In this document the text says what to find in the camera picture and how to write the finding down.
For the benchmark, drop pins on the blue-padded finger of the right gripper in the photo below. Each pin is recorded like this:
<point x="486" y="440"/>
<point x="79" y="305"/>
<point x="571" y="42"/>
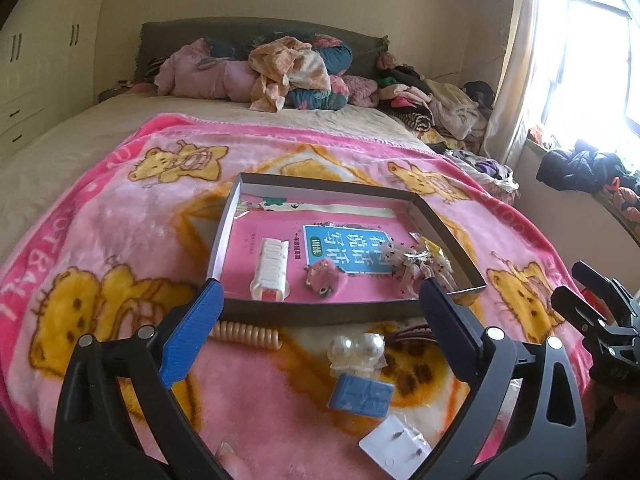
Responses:
<point x="611" y="291"/>

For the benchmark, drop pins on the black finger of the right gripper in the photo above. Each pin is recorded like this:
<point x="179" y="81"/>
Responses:
<point x="583" y="317"/>

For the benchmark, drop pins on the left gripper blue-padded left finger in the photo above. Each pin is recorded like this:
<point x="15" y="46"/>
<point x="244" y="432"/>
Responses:
<point x="94" y="437"/>

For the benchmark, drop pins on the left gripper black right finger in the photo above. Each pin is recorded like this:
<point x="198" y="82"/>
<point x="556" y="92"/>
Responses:
<point x="546" y="434"/>

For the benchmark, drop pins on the white earring card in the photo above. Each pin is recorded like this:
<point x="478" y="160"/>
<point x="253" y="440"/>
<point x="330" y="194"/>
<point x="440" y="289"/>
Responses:
<point x="395" y="448"/>

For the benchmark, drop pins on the brown banana hair clip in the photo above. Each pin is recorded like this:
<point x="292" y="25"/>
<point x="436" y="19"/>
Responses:
<point x="421" y="332"/>

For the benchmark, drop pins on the blue small box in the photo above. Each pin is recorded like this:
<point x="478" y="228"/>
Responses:
<point x="361" y="396"/>

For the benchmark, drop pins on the pearl hair accessory bag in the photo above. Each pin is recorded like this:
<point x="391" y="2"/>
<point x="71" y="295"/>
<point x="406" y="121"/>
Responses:
<point x="361" y="356"/>

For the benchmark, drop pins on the white hair claw clip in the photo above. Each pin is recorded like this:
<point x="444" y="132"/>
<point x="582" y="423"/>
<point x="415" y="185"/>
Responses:
<point x="271" y="273"/>

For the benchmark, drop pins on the pink fluffy hair clip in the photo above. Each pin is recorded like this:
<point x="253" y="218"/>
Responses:
<point x="325" y="278"/>

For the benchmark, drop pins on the left hand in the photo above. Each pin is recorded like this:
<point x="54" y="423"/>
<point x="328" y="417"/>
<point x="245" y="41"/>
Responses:
<point x="232" y="462"/>

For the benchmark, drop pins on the dark clothes on windowsill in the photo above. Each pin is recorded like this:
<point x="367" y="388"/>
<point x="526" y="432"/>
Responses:
<point x="585" y="169"/>

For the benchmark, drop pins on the pink cartoon bear blanket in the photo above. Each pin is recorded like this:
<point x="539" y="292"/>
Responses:
<point x="130" y="239"/>

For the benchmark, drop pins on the white curtain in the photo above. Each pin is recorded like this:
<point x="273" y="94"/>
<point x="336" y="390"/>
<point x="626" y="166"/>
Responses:
<point x="504" y="136"/>

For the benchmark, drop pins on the clothes pile by window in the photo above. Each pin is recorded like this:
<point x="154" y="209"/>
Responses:
<point x="423" y="104"/>

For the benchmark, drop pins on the pink book in box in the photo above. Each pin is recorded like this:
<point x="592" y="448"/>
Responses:
<point x="348" y="235"/>

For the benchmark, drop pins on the dark cardboard tray box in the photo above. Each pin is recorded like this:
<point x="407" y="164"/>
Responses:
<point x="422" y="219"/>

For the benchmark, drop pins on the beige bed sheet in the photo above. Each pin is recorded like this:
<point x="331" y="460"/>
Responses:
<point x="35" y="176"/>

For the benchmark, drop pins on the pile of bedding and clothes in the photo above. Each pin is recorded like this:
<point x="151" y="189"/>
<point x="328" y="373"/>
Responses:
<point x="302" y="70"/>

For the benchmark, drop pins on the cream wardrobe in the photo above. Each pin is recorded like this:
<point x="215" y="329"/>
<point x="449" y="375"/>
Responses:
<point x="47" y="67"/>

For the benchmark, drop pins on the dark green headboard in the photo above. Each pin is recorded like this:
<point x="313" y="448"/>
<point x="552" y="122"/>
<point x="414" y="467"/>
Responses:
<point x="161" y="39"/>

